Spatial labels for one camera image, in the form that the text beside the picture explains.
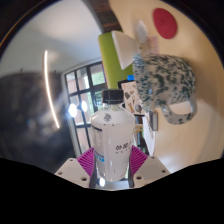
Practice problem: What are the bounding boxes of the hanging pendant lamps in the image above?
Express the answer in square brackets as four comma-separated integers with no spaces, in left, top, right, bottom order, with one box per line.
[68,99,89,118]

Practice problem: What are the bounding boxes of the black-framed tablet with stickers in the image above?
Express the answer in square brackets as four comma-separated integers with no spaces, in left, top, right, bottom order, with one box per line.
[120,79,148,116]

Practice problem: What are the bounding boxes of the clear black-capped water bottle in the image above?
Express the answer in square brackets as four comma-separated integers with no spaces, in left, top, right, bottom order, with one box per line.
[90,88,137,183]

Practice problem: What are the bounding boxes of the green speckled white mug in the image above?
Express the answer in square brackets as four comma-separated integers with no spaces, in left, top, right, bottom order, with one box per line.
[132,53,198,126]

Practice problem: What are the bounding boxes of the white phone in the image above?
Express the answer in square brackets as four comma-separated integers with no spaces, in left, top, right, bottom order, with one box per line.
[148,109,159,132]

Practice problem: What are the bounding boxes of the flat round red coaster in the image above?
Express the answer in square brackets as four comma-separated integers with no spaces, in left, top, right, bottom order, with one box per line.
[152,7,178,40]

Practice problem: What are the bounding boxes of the white bowl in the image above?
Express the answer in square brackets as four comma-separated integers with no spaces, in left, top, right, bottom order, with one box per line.
[110,29,143,71]

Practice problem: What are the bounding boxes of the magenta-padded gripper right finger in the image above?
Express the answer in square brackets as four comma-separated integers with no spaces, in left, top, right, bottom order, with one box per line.
[128,144,172,189]

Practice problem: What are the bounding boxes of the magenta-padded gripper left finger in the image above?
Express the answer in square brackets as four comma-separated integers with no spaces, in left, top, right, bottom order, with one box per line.
[54,147,98,189]

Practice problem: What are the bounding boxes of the curved linear ceiling light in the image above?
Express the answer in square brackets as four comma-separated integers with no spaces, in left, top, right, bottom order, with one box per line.
[43,49,61,130]

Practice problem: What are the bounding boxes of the green upholstered bench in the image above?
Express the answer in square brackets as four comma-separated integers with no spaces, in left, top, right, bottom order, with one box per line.
[97,32,134,90]

